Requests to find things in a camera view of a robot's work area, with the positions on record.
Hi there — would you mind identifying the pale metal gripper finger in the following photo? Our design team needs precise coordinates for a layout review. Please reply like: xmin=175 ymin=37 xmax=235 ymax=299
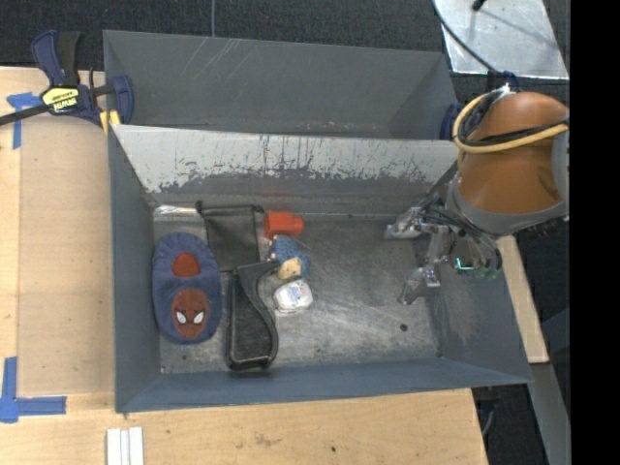
xmin=397 ymin=257 xmax=443 ymax=306
xmin=385 ymin=206 xmax=438 ymax=240

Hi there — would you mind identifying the grey metal bin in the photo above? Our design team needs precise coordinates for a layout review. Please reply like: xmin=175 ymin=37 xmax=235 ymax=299
xmin=101 ymin=29 xmax=535 ymax=414

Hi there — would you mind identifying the blue-dressed toy figure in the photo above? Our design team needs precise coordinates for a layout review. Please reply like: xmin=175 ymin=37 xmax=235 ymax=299
xmin=264 ymin=234 xmax=312 ymax=281

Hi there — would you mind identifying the white crumpled packet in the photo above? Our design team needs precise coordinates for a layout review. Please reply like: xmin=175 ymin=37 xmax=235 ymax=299
xmin=271 ymin=278 xmax=314 ymax=315

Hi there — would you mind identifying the red toy block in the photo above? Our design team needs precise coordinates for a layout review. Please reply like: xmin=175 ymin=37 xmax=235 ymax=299
xmin=263 ymin=210 xmax=306 ymax=239

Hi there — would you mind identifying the black mesh pouch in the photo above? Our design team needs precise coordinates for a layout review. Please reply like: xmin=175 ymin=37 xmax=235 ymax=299
xmin=195 ymin=201 xmax=265 ymax=273

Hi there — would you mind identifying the blue slipper with red face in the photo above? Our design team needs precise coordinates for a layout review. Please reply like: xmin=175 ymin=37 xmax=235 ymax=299
xmin=151 ymin=231 xmax=225 ymax=346

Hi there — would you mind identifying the clear plastic packet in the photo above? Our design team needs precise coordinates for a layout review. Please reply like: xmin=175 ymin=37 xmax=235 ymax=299
xmin=155 ymin=203 xmax=202 ymax=219

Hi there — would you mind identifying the pale wood board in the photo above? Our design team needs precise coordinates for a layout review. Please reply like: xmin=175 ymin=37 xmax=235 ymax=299
xmin=16 ymin=113 xmax=118 ymax=399

